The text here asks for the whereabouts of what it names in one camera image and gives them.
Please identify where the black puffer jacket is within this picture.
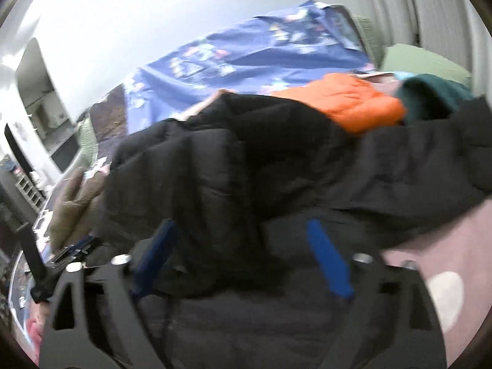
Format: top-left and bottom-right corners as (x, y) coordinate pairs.
(92, 92), (492, 369)

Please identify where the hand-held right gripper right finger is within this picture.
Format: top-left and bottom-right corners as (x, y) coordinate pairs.
(305, 218), (448, 369)

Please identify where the pink quilted garment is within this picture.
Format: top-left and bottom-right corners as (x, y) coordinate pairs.
(179, 88), (235, 121)

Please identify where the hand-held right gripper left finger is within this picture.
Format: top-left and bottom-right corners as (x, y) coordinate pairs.
(38, 218), (179, 369)

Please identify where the blue tree-print sheet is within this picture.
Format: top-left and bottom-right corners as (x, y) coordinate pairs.
(125, 2), (375, 135)

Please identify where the orange puffer jacket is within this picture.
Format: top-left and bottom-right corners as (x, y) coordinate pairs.
(269, 73), (408, 135)

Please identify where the tan fleece cloth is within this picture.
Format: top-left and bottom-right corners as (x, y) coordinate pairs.
(50, 167), (112, 248)

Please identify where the arched wall mirror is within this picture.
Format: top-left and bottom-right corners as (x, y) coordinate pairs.
(15, 38), (79, 173)

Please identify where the dark green fleece garment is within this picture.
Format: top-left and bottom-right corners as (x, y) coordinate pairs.
(396, 74), (475, 124)

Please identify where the white cubby shelf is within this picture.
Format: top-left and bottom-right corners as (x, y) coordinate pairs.
(15, 173), (47, 213)

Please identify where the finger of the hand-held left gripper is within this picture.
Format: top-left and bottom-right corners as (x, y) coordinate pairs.
(50, 236), (97, 269)

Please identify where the light green pillow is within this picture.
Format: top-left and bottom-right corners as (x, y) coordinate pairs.
(382, 44), (471, 81)

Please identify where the green knitted pillow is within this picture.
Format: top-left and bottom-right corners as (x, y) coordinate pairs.
(355, 15), (381, 64)

